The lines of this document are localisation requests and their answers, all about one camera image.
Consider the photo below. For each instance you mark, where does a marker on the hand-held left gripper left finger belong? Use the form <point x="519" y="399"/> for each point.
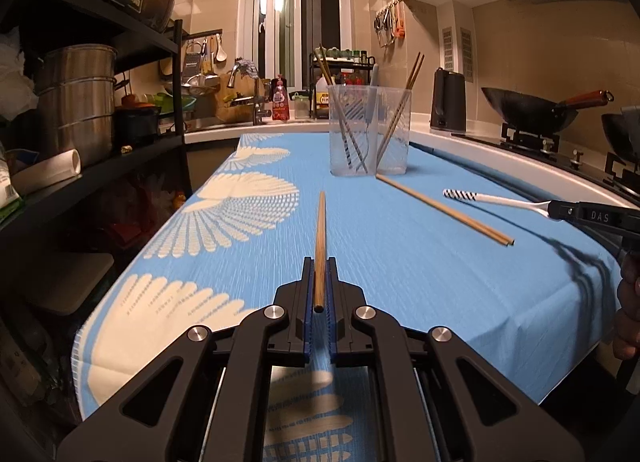
<point x="309" y="312"/>

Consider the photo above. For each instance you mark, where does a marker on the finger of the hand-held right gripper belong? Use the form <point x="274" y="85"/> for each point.
<point x="600" y="216"/>

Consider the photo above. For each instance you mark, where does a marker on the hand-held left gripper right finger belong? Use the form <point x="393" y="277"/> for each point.
<point x="333" y="312"/>

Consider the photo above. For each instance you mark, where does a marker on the clear plastic container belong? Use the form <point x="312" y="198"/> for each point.
<point x="350" y="122"/>
<point x="395" y="142"/>

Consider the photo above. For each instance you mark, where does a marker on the person's right hand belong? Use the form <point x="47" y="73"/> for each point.
<point x="629" y="302"/>

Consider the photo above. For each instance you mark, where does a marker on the blue patterned tablecloth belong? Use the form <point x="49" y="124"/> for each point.
<point x="400" y="282"/>

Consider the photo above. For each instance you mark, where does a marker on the black gas stove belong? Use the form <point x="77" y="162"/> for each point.
<point x="550" y="155"/>

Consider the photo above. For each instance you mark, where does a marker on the black electric kettle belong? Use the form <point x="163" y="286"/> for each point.
<point x="447" y="102"/>

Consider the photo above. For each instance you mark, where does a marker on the red plastic bag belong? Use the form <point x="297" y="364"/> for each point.
<point x="135" y="212"/>

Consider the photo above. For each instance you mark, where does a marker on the steel faucet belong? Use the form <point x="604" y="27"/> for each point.
<point x="257" y="107"/>

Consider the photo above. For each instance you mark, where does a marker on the round wooden cutting board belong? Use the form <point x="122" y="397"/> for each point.
<point x="235" y="102"/>

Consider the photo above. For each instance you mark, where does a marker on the black spice rack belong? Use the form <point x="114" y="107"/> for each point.
<point x="312" y="87"/>

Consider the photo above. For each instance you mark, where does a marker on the green plastic bowl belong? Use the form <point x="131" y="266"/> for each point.
<point x="175" y="103"/>

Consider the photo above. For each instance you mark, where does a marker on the steel colander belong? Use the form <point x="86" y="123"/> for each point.
<point x="200" y="85"/>

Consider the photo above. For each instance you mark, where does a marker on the blue checked dish cloth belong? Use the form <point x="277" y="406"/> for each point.
<point x="246" y="67"/>

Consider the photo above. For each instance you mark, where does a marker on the black pot orange lid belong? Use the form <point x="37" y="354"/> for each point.
<point x="136" y="122"/>

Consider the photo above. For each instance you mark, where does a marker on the row of spice jars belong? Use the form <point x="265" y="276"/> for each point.
<point x="342" y="53"/>

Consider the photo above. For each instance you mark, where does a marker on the white ladle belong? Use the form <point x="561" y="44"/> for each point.
<point x="220" y="52"/>

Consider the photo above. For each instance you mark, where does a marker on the orange peeler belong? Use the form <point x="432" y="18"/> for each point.
<point x="398" y="27"/>

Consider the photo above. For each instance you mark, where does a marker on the steel grater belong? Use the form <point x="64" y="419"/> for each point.
<point x="192" y="60"/>

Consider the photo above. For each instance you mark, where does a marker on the hanging kitchen scissors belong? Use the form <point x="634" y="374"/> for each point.
<point x="384" y="27"/>

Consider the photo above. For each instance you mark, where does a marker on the white framed window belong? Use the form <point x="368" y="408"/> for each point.
<point x="290" y="17"/>

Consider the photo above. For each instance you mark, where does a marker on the large steel pot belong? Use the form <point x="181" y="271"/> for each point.
<point x="75" y="127"/>
<point x="75" y="62"/>

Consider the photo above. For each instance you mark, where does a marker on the white paper roll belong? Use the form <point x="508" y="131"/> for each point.
<point x="45" y="172"/>

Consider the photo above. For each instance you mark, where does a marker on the black shelf rack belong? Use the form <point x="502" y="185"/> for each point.
<point x="150" y="37"/>

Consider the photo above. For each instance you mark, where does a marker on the green white package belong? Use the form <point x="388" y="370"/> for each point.
<point x="9" y="187"/>

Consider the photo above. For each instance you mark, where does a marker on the dark brown bowl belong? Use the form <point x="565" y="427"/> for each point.
<point x="157" y="7"/>

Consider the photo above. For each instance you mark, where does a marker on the white plastic bag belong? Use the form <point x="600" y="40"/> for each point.
<point x="15" y="77"/>

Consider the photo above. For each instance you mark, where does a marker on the wall vent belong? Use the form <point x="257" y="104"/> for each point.
<point x="466" y="52"/>
<point x="447" y="47"/>

